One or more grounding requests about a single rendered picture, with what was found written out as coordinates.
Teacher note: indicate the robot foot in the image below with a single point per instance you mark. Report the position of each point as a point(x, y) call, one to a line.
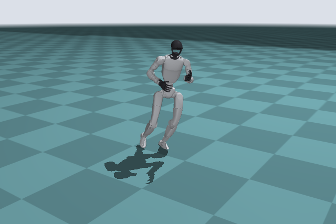
point(163, 145)
point(143, 141)

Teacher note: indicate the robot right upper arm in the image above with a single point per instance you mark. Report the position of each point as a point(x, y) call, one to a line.
point(159, 61)

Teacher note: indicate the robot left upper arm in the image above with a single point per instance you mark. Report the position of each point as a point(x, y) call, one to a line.
point(187, 65)

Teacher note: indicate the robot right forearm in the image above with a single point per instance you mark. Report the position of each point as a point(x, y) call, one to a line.
point(153, 77)

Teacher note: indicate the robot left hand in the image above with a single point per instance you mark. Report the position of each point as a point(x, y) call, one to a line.
point(188, 77)

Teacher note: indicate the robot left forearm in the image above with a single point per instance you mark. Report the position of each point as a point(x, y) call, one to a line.
point(191, 81)

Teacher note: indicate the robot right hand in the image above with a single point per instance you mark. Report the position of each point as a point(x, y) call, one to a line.
point(164, 85)

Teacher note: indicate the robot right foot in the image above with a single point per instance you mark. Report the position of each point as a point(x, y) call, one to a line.
point(143, 141)

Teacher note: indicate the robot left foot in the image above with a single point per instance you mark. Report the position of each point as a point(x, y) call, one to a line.
point(163, 145)

